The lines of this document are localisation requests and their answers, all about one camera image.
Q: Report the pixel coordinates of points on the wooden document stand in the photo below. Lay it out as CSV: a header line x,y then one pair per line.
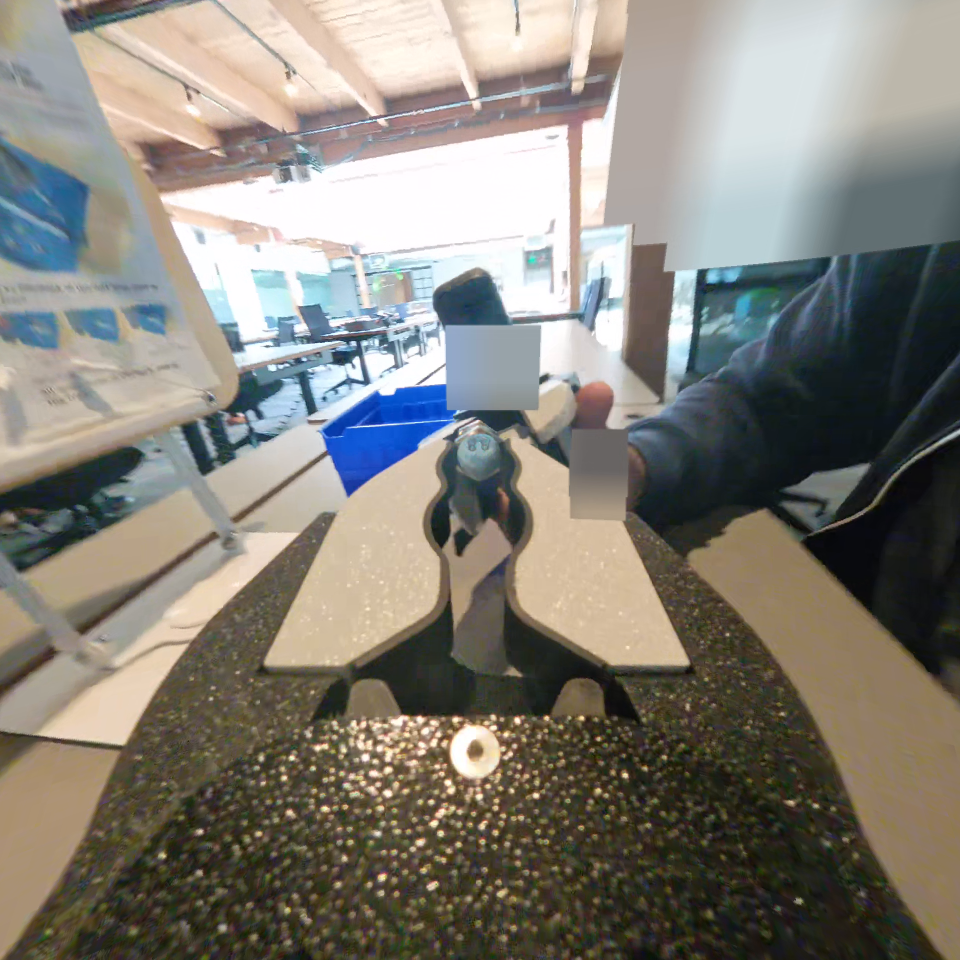
x,y
202,330

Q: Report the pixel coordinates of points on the office desk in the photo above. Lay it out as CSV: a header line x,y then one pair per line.
x,y
289,356

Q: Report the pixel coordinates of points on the ceiling mounted device cluster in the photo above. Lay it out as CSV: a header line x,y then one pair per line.
x,y
292,171

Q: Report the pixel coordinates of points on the black office chair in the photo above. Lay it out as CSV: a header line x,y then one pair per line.
x,y
319,330
286,330

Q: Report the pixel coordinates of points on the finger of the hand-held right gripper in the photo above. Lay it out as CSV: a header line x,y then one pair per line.
x,y
556,409

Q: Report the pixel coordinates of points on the printed instruction sheet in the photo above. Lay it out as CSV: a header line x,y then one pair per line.
x,y
75,225

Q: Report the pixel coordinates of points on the steel bolt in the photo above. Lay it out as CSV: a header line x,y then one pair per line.
x,y
478,454

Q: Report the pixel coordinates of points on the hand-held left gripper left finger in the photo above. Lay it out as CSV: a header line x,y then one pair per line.
x,y
367,577

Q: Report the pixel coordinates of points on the ceiling track light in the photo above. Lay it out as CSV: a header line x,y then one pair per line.
x,y
517,34
193,103
290,84

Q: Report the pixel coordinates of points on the blue plastic bin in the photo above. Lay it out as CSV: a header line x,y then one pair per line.
x,y
375,442

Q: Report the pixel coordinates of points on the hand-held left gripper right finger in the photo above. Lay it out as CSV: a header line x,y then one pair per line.
x,y
592,577

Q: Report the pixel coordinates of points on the person's right forearm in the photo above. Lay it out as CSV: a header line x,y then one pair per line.
x,y
750,420

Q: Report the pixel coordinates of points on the person's dark zip jacket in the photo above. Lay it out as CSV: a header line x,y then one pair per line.
x,y
907,510

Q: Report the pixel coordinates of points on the person's right hand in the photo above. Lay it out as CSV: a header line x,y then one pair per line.
x,y
596,405

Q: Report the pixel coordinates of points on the black wall screen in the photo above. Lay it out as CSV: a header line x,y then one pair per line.
x,y
750,315

